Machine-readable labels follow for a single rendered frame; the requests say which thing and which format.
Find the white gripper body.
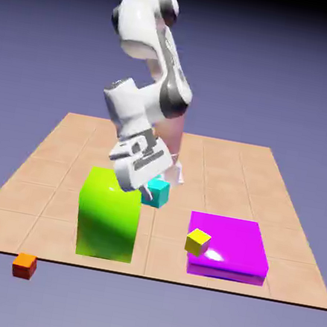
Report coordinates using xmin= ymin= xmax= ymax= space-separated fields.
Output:
xmin=109 ymin=140 xmax=177 ymax=200

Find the small cyan cube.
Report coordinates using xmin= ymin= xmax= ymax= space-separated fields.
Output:
xmin=139 ymin=173 xmax=173 ymax=211

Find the small yellow cube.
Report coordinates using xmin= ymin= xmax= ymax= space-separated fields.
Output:
xmin=182 ymin=226 xmax=214 ymax=259

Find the small orange cube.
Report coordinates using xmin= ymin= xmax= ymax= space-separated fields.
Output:
xmin=10 ymin=251 xmax=39 ymax=282

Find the large green box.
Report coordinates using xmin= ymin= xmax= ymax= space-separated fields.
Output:
xmin=69 ymin=164 xmax=147 ymax=265

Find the large magenta box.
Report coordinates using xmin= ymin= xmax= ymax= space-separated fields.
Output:
xmin=180 ymin=210 xmax=276 ymax=288

